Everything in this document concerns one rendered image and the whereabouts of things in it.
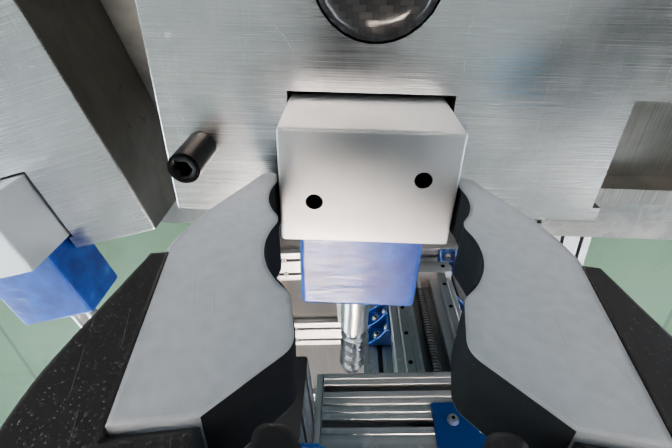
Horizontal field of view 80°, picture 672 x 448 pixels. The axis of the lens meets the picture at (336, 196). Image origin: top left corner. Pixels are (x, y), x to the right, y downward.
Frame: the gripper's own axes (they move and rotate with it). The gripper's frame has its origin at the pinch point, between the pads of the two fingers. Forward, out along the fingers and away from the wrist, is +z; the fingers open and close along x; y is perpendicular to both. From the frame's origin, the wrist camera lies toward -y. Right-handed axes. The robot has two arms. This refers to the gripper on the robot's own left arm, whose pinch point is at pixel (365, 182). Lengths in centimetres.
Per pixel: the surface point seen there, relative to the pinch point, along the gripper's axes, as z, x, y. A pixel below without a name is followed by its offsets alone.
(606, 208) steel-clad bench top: 10.4, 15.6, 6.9
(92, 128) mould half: 5.0, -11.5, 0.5
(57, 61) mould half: 5.2, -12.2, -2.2
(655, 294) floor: 90, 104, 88
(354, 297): 0.0, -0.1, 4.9
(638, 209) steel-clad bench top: 10.4, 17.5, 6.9
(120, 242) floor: 90, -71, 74
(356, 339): 1.0, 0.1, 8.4
